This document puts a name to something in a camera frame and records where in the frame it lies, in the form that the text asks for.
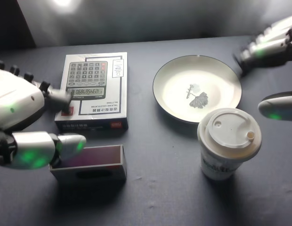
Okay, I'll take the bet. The grey table cloth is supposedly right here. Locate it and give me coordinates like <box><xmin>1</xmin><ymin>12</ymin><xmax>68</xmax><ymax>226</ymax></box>
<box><xmin>0</xmin><ymin>35</ymin><xmax>292</xmax><ymax>226</ymax></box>

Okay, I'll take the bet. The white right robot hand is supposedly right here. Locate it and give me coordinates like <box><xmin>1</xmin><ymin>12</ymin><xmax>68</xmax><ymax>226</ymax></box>
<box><xmin>233</xmin><ymin>14</ymin><xmax>292</xmax><ymax>122</ymax></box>

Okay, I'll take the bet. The grey cardboard box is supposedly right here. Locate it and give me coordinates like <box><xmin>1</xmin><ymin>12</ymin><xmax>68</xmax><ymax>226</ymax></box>
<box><xmin>49</xmin><ymin>145</ymin><xmax>127</xmax><ymax>183</ymax></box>

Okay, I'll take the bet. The white paper cup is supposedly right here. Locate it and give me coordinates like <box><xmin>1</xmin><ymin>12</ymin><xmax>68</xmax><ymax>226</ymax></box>
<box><xmin>197</xmin><ymin>107</ymin><xmax>262</xmax><ymax>181</ymax></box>

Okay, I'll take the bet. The white backdrop board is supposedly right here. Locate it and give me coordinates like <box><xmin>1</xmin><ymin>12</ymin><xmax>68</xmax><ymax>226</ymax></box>
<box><xmin>17</xmin><ymin>0</ymin><xmax>292</xmax><ymax>47</ymax></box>

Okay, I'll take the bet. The white calculator box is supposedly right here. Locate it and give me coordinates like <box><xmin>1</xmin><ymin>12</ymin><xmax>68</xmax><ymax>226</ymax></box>
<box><xmin>54</xmin><ymin>52</ymin><xmax>129</xmax><ymax>131</ymax></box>

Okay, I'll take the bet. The white plate dark rim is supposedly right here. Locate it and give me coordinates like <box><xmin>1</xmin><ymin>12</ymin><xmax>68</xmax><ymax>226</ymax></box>
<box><xmin>152</xmin><ymin>54</ymin><xmax>243</xmax><ymax>125</ymax></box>

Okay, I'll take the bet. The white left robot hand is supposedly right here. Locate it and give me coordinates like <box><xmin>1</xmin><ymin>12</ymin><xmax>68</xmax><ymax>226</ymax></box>
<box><xmin>0</xmin><ymin>60</ymin><xmax>87</xmax><ymax>170</ymax></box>

